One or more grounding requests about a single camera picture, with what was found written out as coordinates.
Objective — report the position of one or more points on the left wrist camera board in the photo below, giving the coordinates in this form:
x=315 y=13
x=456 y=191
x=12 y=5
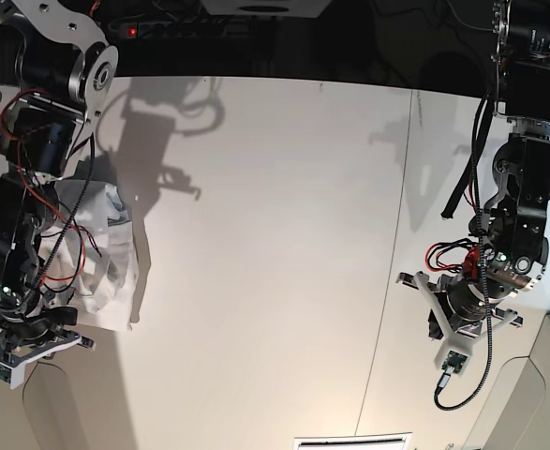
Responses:
x=454 y=363

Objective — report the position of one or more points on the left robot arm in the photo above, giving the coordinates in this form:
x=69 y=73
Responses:
x=508 y=182

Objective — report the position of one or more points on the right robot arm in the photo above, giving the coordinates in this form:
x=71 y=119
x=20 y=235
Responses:
x=64 y=69

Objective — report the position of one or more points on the black power strip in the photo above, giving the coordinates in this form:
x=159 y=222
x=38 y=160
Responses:
x=225 y=27

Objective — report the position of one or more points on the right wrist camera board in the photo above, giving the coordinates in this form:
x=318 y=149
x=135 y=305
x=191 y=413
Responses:
x=5 y=374

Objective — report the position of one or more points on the white vent grille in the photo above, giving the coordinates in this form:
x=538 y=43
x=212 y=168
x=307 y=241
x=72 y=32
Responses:
x=397 y=441

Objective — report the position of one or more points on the white t-shirt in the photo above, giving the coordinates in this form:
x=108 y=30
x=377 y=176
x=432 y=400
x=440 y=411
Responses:
x=95 y=269

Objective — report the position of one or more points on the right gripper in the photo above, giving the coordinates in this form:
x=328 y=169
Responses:
x=27 y=341

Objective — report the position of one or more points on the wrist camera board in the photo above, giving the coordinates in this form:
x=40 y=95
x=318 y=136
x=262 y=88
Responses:
x=454 y=363
x=5 y=374

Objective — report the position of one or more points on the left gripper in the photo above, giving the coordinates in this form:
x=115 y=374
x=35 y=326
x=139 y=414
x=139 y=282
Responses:
x=458 y=317

